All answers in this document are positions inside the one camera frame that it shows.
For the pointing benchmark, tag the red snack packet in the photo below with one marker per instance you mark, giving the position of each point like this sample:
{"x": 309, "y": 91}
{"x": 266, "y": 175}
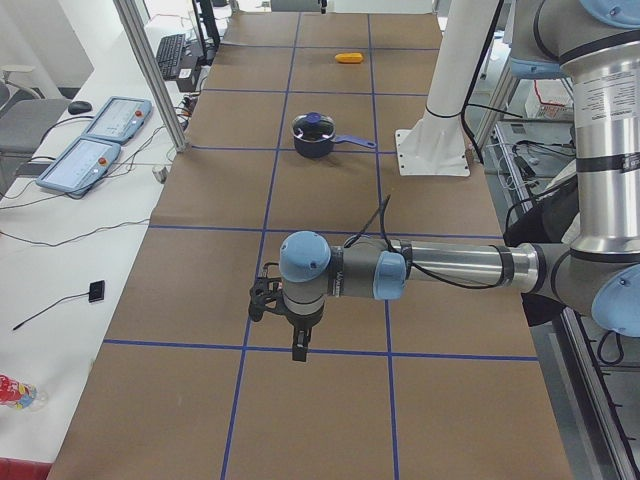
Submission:
{"x": 15, "y": 394}

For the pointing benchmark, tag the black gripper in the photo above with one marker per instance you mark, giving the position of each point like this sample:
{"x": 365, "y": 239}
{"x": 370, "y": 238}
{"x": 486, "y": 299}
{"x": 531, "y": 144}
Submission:
{"x": 301, "y": 320}

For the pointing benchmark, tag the grey office chair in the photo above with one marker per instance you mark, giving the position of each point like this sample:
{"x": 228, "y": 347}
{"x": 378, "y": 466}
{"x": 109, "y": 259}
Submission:
{"x": 24, "y": 124}

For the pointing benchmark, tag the yellow corn cob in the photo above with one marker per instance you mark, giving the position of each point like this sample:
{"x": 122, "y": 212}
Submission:
{"x": 349, "y": 58}

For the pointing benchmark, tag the glass pot lid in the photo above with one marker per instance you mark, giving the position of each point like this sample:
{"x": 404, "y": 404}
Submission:
{"x": 313, "y": 127}

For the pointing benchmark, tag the blue saucepan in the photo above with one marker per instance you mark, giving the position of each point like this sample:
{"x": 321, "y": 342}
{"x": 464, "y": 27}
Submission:
{"x": 314, "y": 150}

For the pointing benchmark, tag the lower teach pendant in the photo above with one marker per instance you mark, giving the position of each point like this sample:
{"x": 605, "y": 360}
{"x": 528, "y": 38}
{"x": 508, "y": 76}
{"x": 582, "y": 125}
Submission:
{"x": 81, "y": 165}

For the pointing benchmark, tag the small black square device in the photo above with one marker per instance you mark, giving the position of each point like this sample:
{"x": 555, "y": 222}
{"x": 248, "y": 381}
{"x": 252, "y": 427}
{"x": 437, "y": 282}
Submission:
{"x": 96, "y": 291}

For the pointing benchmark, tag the aluminium frame post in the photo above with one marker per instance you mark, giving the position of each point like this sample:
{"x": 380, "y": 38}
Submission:
{"x": 134, "y": 29}

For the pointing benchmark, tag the black keyboard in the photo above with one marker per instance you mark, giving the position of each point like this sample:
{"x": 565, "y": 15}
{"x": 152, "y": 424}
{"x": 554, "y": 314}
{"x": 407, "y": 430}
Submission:
{"x": 169, "y": 55}

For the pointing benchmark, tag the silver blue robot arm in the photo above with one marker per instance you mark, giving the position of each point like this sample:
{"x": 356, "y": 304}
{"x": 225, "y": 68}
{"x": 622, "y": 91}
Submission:
{"x": 596, "y": 44}

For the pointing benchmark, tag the teach pendant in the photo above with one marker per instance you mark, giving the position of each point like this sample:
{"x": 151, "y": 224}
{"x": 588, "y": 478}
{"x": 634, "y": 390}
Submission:
{"x": 119, "y": 120}
{"x": 81, "y": 165}

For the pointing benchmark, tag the small metal cylinder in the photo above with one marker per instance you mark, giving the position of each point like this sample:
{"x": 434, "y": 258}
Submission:
{"x": 160, "y": 173}

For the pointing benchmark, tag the upper teach pendant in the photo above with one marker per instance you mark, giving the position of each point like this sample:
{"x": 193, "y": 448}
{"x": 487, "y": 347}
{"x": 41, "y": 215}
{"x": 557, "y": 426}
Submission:
{"x": 119, "y": 120}

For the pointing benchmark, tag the black computer mouse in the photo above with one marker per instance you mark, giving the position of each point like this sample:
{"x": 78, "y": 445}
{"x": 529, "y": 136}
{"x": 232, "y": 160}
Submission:
{"x": 79, "y": 107}

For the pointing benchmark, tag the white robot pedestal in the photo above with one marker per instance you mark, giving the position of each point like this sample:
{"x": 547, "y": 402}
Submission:
{"x": 435, "y": 145}

